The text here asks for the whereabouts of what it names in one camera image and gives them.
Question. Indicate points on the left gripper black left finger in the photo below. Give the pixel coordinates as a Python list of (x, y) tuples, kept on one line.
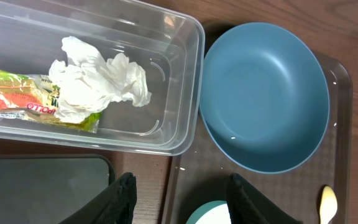
[(115, 204)]

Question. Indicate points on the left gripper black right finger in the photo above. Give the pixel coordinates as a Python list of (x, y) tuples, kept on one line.
[(247, 205)]

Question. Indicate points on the clear plastic waste bin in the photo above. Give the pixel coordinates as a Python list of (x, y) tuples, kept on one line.
[(169, 46)]

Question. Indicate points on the light blue bowl with rice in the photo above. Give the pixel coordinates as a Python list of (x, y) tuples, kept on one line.
[(214, 212)]

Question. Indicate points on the dark brown serving tray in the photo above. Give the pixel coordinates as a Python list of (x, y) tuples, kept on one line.
[(199, 175)]

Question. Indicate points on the pale yellow spoon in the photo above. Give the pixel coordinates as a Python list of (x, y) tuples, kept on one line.
[(328, 205)]

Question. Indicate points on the dark blue plate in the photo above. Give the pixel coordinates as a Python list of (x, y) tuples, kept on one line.
[(264, 98)]

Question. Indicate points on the crumpled white tissue in bin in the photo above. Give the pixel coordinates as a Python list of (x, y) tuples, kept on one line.
[(89, 83)]

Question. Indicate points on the green yellow snack wrapper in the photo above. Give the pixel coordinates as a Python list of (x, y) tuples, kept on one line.
[(35, 98)]

